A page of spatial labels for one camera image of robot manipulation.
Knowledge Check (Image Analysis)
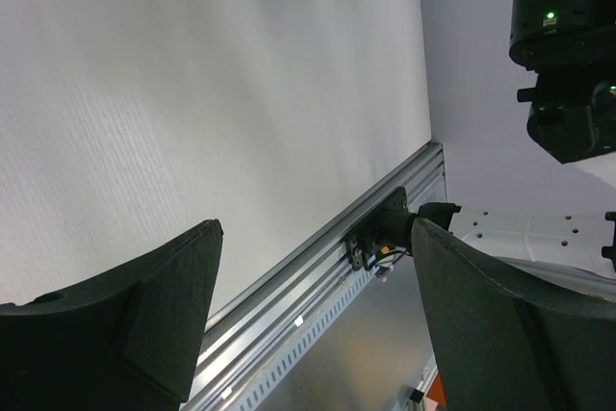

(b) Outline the perforated cable duct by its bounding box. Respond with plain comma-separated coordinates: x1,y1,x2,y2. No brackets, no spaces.
230,280,386,411

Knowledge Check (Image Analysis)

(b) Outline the orange cabinet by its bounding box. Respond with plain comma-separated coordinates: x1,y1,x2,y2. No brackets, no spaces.
423,373,448,411

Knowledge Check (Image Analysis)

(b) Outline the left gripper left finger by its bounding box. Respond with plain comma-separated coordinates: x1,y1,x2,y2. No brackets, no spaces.
1,219,223,410

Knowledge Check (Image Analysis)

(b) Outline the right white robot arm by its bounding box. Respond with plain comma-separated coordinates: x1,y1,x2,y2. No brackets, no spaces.
421,0,615,295

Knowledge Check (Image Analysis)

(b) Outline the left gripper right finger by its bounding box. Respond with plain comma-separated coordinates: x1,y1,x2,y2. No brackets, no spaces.
411,218,615,410

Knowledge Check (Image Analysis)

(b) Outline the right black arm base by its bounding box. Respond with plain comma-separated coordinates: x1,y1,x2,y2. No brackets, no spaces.
345,187,417,271

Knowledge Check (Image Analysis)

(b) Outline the aluminium mounting rail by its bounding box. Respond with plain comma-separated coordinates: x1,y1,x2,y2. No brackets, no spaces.
183,142,444,410

